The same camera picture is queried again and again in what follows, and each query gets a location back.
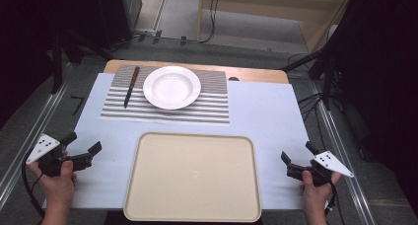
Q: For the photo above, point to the white table cover sheet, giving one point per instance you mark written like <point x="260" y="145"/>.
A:
<point x="263" y="119"/>

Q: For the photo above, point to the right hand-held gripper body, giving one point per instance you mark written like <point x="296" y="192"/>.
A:
<point x="328" y="162"/>

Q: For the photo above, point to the beige plastic tray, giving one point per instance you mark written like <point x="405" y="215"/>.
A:
<point x="194" y="179"/>

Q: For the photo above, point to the small black angled tool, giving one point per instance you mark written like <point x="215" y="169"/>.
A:
<point x="79" y="103"/>

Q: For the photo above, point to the striped grey placemat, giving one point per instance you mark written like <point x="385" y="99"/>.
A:
<point x="210" y="103"/>

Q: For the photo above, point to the dark cabinet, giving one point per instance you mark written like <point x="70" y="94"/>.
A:
<point x="118" y="14"/>

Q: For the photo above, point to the black metal stand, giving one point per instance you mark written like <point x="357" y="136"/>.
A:
<point x="59" y="60"/>
<point x="325" y="70"/>

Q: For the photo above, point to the aluminium floor rail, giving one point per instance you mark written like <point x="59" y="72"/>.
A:
<point x="341" y="159"/>
<point x="29" y="142"/>

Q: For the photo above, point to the person's left hand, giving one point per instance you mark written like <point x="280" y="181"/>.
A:
<point x="59" y="188"/>

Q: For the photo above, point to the person's right hand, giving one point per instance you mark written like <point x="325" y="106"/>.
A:
<point x="315" y="195"/>

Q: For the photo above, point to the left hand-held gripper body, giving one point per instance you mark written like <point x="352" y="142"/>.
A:
<point x="46" y="146"/>

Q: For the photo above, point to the wooden shelf unit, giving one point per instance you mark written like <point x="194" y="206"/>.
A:
<point x="322" y="24"/>

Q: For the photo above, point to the white round plate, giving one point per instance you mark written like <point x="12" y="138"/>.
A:
<point x="172" y="87"/>

